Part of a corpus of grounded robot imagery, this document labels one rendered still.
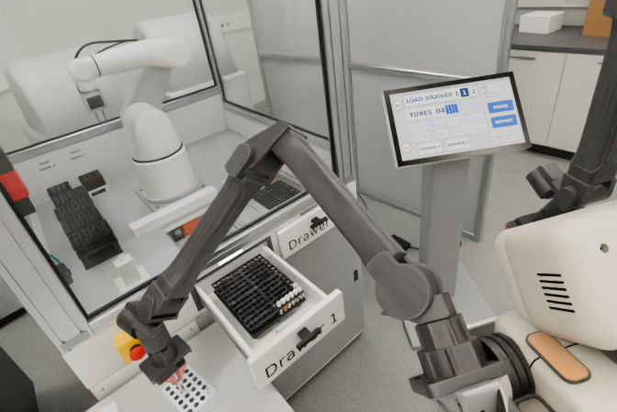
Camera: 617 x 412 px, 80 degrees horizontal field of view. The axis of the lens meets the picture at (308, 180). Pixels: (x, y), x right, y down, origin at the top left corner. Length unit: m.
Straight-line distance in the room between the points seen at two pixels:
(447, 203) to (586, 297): 1.29
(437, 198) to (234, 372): 1.09
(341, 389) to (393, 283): 1.41
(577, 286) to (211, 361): 0.93
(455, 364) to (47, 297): 0.85
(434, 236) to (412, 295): 1.33
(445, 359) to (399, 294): 0.10
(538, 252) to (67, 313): 0.97
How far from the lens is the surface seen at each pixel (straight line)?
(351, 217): 0.61
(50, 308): 1.06
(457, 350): 0.56
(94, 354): 1.18
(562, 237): 0.52
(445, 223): 1.84
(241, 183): 0.74
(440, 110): 1.55
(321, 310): 1.00
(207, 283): 1.21
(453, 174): 1.70
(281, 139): 0.70
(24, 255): 0.98
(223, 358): 1.18
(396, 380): 1.95
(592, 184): 0.88
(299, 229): 1.28
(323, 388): 1.94
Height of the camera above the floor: 1.69
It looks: 31 degrees down
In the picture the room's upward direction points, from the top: 8 degrees counter-clockwise
